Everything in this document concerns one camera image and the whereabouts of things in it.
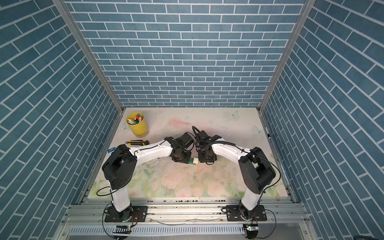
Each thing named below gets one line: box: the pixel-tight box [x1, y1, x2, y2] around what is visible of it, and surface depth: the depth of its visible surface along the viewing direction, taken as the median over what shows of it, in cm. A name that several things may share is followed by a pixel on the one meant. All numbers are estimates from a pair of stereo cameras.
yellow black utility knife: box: [125, 140, 150, 146], surface depth 101 cm
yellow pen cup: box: [126, 112, 148, 138], surface depth 101 cm
